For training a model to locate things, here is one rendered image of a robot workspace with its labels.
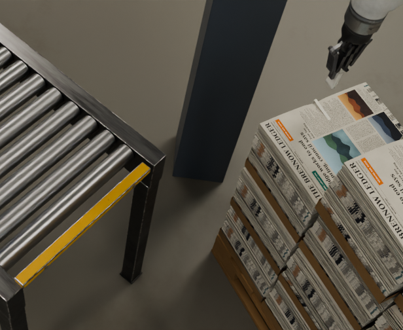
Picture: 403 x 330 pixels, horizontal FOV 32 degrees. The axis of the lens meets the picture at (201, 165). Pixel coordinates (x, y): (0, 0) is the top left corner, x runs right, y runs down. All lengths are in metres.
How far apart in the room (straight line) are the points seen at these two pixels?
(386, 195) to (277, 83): 1.58
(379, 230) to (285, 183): 0.39
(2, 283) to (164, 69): 1.61
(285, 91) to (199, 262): 0.91
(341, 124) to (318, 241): 0.33
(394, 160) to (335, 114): 0.38
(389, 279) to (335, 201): 0.22
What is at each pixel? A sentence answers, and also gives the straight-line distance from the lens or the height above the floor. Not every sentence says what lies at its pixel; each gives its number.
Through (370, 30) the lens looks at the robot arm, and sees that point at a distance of 1.72.
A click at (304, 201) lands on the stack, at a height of 0.78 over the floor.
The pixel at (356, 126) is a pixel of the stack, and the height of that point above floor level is 0.83.
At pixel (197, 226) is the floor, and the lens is 2.65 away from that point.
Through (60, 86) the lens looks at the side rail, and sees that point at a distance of 1.95.
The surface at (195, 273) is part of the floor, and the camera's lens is 2.57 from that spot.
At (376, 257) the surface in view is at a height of 0.94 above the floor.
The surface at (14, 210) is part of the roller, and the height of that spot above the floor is 0.80.
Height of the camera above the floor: 2.34
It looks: 57 degrees down
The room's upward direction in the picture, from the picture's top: 16 degrees clockwise
